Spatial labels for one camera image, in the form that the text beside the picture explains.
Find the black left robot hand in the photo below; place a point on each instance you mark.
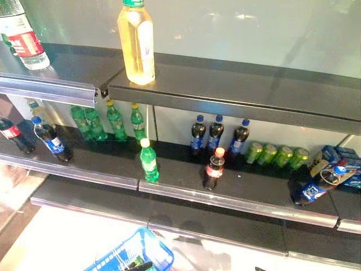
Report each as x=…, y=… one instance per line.
x=141, y=266

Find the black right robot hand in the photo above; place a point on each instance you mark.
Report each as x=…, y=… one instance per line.
x=260, y=269

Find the blue plastic shopping basket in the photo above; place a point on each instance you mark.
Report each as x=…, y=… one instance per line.
x=158, y=248

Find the cola bottle red cap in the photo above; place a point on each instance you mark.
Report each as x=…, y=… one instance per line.
x=214, y=170
x=14, y=134

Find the small yellow tea bottle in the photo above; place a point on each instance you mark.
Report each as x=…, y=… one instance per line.
x=39, y=110

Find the large yellow tea bottle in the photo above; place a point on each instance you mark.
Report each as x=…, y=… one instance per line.
x=138, y=48

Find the water bottle red label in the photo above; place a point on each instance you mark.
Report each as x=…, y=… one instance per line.
x=26, y=42

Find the green plastic bottle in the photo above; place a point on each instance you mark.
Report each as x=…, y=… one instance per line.
x=7, y=42

